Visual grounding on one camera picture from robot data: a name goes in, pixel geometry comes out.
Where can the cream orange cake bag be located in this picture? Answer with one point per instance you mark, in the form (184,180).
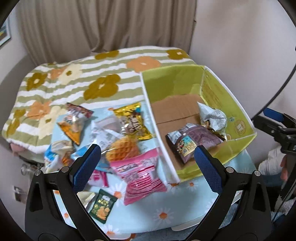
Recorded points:
(58,155)

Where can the dark green snack packet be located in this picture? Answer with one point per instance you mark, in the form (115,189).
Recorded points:
(102,206)

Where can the gold chocolate pillow snack bag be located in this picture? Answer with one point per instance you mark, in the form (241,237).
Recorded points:
(131,118)

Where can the floral striped green quilt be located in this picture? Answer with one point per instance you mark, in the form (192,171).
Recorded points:
(96,81)

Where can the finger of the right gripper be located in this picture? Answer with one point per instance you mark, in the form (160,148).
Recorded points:
(273,114)

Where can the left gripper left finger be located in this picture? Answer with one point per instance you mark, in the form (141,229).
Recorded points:
(43,220)

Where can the purple snack bag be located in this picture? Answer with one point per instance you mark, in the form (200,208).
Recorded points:
(184,141)

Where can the light blue daisy tablecloth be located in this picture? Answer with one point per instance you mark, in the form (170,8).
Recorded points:
(184,202)

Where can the green yellow cardboard box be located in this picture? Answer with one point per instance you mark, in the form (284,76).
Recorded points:
(172,95)

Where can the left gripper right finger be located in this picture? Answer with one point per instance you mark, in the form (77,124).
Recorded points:
(252,219)

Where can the framed city picture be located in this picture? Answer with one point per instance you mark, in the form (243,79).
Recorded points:
(5,33)

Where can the pink striped snack bag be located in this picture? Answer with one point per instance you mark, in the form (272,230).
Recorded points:
(140,175)

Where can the silver crumpled snack bag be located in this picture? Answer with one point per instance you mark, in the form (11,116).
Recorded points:
(213,119)

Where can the waffle in clear wrapper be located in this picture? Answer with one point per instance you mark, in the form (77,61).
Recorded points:
(122,149)

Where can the beige curtain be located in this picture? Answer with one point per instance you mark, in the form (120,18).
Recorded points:
(62,31)

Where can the orange red chip bag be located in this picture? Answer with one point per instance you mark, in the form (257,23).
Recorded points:
(72,124)

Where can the person's right hand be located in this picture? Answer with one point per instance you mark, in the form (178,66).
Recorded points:
(284,172)

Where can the translucent white wrapped cake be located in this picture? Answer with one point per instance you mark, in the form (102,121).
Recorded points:
(105,132)

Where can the small pink snack packet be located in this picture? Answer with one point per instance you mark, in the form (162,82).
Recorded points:
(98,179)

